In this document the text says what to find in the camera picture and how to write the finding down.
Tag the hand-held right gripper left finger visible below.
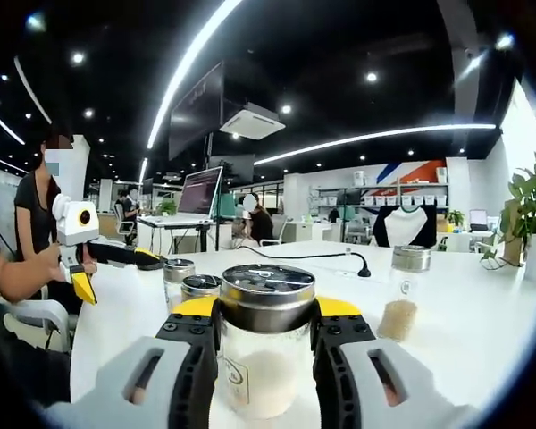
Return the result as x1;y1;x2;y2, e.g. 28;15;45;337
48;298;221;429

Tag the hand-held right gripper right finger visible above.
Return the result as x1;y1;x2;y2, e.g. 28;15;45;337
312;295;479;429

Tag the small glass seasoning bottle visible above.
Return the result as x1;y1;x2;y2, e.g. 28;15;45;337
180;273;222;306
162;258;197;315

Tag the tall brown-granule seasoning bottle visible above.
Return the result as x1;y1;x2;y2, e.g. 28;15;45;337
376;244;432;343

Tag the tall white-powder seasoning bottle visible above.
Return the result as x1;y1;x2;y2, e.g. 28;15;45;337
214;263;318;422

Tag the person's left hand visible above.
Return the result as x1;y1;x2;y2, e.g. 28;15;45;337
44;243;98;285

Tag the white chair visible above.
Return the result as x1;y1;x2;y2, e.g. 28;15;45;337
3;298;73;355

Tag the white standing desk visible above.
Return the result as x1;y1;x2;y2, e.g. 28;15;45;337
135;214;221;257

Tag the open silver laptop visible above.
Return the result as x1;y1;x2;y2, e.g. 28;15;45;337
154;165;225;225

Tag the person's dark clothing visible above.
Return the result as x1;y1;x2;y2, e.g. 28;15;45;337
0;307;73;406

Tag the black and white shirt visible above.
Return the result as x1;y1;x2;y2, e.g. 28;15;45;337
372;204;439;248

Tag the grey office chair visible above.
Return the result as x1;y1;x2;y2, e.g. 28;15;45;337
259;214;289;248

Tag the large hanging dark screen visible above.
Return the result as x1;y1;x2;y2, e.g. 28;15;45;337
167;62;225;161

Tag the brown paper bag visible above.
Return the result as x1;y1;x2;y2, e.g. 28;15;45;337
501;198;526;265

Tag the shelf with white bins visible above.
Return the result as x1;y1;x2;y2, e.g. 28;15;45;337
309;165;450;212

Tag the curved ceiling light strip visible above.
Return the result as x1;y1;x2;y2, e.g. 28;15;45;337
146;0;246;151
253;122;498;167

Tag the ceiling air conditioner unit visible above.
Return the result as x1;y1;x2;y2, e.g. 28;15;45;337
219;102;288;139

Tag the potted green plant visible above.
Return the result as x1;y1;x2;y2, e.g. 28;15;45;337
481;152;536;283

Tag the black cable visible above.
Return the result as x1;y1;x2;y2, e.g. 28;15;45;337
235;244;373;279

